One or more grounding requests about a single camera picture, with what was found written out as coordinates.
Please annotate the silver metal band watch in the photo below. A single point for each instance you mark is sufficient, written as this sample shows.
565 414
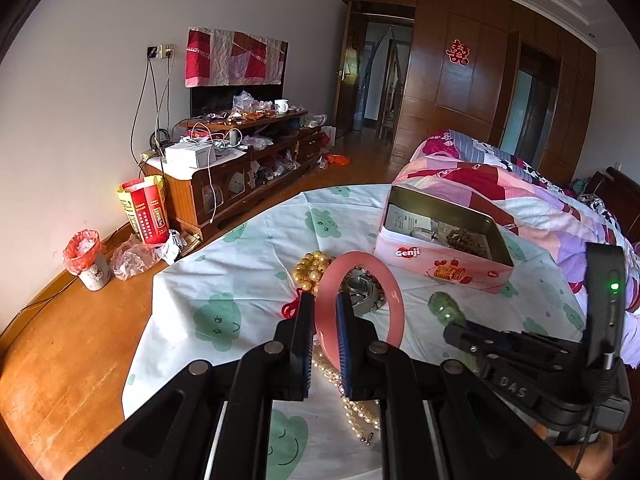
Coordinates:
362 287

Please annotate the crumpled clear plastic bag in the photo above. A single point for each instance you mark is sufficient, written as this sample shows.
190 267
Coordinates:
247 100

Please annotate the small silver wristwatch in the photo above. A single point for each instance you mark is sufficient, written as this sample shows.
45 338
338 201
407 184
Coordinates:
425 235

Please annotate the pink tin box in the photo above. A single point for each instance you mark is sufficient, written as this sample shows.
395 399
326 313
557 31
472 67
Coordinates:
450 270

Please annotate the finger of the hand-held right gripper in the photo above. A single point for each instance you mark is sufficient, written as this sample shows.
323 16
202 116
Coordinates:
462 340
540 342

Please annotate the black television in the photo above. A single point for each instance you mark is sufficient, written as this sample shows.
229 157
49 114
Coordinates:
215 100

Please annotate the orange plastic item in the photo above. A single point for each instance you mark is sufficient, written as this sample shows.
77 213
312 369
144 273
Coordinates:
337 160

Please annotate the red and yellow gift bag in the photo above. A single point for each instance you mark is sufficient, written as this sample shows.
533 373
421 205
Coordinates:
147 210

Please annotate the white mug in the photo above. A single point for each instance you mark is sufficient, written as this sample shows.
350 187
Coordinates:
281 106

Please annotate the red knot tassel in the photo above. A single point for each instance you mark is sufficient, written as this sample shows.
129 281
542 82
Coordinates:
290 307

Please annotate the brown wooden wardrobe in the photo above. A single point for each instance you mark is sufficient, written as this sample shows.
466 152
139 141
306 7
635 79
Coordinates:
450 105

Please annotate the pink bangle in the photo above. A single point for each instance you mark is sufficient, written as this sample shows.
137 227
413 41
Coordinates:
395 300

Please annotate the wall power socket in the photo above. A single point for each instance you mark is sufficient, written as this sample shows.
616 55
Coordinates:
161 51

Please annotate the pink patchwork quilt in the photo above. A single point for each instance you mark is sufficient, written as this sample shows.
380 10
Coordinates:
530 200

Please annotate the wooden door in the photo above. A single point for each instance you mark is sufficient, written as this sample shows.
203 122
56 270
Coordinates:
347 85

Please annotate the white cardboard box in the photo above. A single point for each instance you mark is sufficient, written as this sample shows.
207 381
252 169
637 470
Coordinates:
187 156

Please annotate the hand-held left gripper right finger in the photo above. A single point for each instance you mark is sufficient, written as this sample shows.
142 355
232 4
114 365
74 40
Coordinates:
344 345

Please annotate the trash bin with red bag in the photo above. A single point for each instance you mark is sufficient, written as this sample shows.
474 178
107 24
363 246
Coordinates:
87 260

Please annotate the wooden TV cabinet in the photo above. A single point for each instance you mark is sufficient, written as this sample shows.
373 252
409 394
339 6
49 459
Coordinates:
187 195

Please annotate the red and white cloth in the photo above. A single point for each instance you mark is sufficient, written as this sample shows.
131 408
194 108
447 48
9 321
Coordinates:
225 57

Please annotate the white paper sheet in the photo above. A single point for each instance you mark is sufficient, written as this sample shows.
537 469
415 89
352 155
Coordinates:
405 219

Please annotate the dark wooden headboard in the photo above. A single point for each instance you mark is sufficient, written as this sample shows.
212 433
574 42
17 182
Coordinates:
612 185

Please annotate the white tablecloth with green prints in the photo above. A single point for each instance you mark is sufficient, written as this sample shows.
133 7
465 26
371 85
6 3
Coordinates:
235 270

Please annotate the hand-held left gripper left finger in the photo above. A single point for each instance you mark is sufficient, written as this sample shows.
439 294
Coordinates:
305 345

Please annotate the red paper decoration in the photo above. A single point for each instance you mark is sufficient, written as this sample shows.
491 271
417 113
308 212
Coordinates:
458 51

